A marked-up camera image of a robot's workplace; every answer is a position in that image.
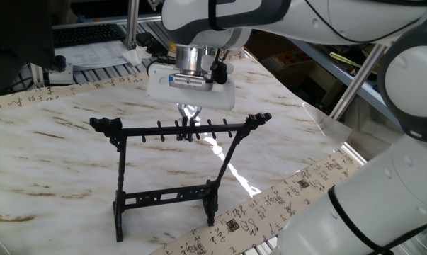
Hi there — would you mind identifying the brown cardboard box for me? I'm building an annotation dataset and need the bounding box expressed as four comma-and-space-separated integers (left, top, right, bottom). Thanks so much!
244, 30, 327, 107

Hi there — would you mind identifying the black computer monitor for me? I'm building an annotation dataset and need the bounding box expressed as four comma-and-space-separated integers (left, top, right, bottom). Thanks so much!
0, 0, 57, 91

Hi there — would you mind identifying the aluminium frame post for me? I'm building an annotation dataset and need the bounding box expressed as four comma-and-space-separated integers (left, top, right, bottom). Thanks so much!
125, 0, 140, 50

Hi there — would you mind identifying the yellow green tool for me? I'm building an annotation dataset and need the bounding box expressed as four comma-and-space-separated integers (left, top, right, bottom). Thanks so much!
329, 52, 363, 69

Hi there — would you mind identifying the colourful printed box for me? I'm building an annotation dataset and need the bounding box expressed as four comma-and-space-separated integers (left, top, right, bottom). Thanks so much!
269, 51, 313, 70

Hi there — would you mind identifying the white slanted post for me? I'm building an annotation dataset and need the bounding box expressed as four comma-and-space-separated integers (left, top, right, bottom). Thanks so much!
328, 44, 387, 121

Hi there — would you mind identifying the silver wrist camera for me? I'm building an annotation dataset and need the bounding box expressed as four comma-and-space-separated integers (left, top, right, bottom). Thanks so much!
168, 73, 216, 92

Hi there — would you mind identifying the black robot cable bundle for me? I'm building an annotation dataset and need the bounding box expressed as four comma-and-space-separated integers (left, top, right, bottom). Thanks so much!
145, 0, 427, 255

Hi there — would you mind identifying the white bracket black knob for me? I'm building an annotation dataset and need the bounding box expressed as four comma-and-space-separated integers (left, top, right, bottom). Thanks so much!
42, 55, 74, 86

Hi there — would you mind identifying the grey blue shelf beam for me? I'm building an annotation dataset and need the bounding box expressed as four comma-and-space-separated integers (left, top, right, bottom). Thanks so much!
289, 38, 402, 127

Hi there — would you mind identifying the white tissue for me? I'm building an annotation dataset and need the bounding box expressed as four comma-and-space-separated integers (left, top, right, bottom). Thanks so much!
123, 45, 153, 67

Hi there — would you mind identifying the black computer keyboard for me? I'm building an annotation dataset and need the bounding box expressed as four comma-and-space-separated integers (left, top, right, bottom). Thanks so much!
52, 23, 127, 50

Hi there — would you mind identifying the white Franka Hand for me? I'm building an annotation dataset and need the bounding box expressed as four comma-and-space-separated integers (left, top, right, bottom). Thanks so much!
145, 62, 236, 142

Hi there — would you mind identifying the printed paper stack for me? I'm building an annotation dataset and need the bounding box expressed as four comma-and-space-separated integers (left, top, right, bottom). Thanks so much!
54, 39, 135, 72

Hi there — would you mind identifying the black cable strap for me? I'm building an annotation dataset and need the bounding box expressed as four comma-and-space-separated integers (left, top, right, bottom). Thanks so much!
327, 186, 394, 255

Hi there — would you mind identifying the black wooden pen rack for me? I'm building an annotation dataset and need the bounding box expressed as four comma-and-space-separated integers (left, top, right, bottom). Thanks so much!
89, 111, 273, 243

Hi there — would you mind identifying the glossy marble pattern sheet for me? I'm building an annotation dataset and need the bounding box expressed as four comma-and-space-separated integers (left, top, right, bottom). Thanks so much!
0, 56, 354, 255

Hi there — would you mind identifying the beige calligraphy paper scroll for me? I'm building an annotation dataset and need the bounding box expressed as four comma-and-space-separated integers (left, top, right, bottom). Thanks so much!
0, 47, 363, 255

